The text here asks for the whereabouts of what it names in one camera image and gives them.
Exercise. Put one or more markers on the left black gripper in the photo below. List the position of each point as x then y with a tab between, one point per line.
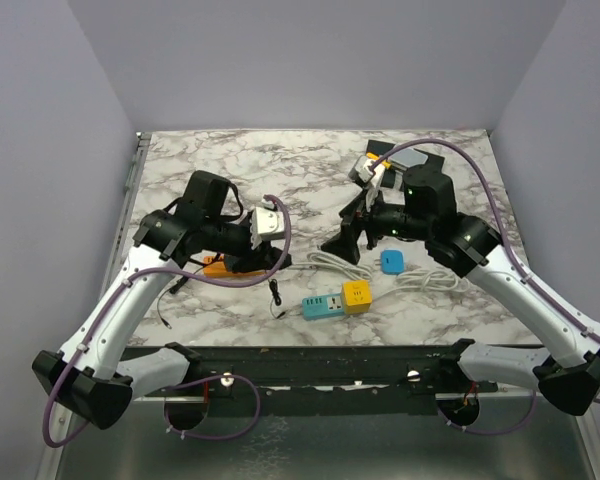
249	259

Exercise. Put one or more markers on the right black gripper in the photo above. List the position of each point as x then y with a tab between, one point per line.
354	218

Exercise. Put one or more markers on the orange power strip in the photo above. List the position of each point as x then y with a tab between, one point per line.
215	268

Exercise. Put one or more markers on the blue charger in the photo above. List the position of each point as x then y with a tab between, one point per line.
392	262

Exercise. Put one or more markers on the yellow cube socket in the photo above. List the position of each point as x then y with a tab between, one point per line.
356	297

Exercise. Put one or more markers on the teal power strip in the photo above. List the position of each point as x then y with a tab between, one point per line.
322	307

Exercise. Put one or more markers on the black plug adapter with cable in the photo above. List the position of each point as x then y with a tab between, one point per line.
276	303

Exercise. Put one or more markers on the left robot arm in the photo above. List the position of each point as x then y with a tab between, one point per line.
148	268

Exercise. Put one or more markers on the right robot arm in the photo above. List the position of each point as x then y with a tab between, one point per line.
475	251

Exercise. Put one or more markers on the black mat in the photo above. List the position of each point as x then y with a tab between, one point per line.
392	178

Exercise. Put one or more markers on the grey rectangular box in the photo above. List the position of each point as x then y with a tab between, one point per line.
407	158

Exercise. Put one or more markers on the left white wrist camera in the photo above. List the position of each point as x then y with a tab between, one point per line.
266	223

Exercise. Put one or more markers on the yellow handled screwdriver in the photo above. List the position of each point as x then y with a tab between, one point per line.
375	157

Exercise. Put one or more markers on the aluminium frame rail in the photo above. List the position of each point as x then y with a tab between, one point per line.
572	390

